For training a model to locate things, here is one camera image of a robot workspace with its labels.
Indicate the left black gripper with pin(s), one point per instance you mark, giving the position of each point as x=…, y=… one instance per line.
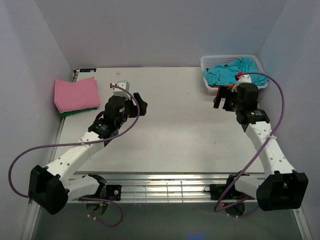
x=143, y=104

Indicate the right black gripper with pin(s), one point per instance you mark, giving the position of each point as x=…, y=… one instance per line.
x=228, y=92

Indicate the teal t shirt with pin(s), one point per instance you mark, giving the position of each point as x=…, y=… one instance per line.
x=235, y=72

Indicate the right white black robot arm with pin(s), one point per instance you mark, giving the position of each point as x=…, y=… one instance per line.
x=283, y=188

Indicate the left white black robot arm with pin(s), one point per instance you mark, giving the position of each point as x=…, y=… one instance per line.
x=52, y=187

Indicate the orange t shirt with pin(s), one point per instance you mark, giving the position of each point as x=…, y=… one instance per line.
x=227, y=86

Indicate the white plastic basket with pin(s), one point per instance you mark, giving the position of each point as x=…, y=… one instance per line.
x=212, y=62

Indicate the blue label sticker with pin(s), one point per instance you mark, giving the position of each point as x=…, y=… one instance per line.
x=87, y=70

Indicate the folded pink t shirt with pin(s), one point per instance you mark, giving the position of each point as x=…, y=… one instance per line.
x=75, y=96

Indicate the folded green t shirt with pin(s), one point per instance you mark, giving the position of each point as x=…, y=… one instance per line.
x=74, y=112

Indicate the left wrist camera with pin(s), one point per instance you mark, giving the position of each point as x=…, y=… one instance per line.
x=120, y=89

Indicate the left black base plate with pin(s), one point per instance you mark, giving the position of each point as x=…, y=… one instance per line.
x=110, y=192

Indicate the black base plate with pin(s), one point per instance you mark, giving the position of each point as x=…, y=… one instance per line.
x=216, y=190
x=110, y=192

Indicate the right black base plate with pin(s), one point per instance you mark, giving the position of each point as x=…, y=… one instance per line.
x=216, y=190

